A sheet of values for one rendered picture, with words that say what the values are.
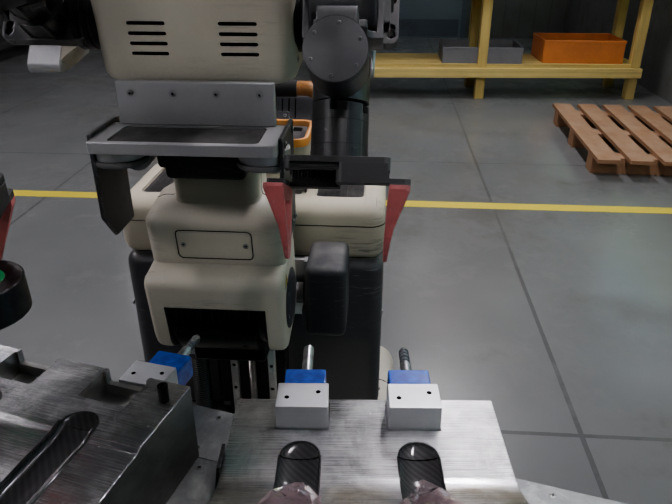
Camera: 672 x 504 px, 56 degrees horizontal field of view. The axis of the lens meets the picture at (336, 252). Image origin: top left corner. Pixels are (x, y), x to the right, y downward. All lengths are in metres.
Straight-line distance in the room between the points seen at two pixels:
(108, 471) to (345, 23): 0.42
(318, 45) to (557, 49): 5.36
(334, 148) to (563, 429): 1.52
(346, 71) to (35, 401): 0.42
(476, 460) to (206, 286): 0.55
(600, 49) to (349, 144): 5.43
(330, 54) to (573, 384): 1.76
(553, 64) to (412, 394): 5.32
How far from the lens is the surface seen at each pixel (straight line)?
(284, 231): 0.62
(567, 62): 5.94
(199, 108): 0.92
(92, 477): 0.58
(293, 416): 0.63
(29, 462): 0.62
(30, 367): 0.75
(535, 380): 2.17
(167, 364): 0.76
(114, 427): 0.62
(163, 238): 1.03
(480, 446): 0.63
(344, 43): 0.57
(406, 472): 0.60
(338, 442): 0.62
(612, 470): 1.94
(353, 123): 0.62
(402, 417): 0.63
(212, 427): 0.73
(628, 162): 4.14
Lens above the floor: 1.28
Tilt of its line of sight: 27 degrees down
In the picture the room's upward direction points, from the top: straight up
